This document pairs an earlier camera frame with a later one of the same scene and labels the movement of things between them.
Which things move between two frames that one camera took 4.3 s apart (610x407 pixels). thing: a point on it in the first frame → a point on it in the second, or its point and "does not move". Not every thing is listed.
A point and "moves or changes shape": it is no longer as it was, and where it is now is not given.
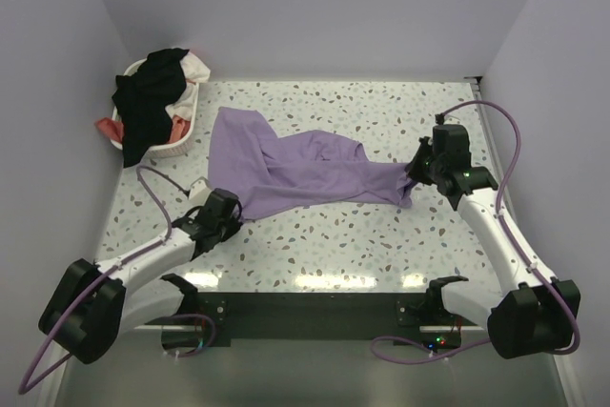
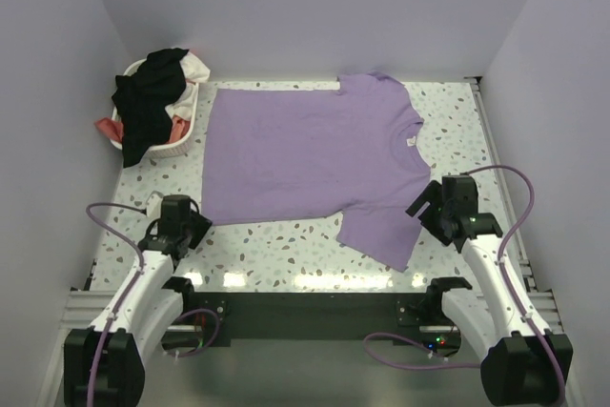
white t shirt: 195,72 does not move
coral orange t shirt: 114,128 does not move
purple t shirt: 260,171 moves or changes shape
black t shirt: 141,99 does not move
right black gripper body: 424,165 → 433,219
